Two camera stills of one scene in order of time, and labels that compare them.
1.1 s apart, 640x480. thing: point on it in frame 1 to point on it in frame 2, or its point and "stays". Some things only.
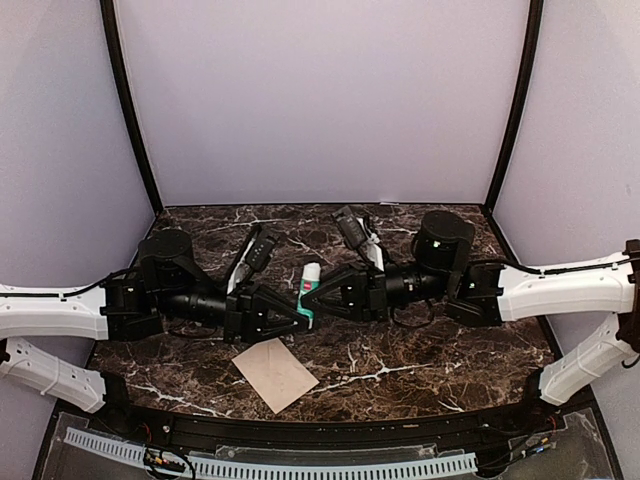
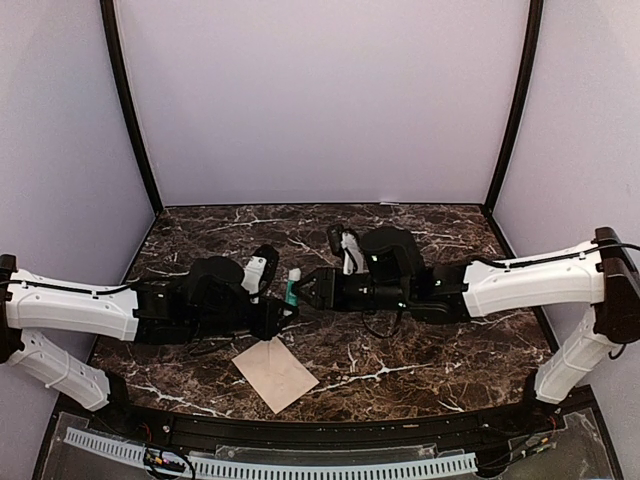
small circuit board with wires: [153, 458] stays
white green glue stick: [310, 280] to [292, 292]
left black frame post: [112, 26] stays
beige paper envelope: [276, 373] stays
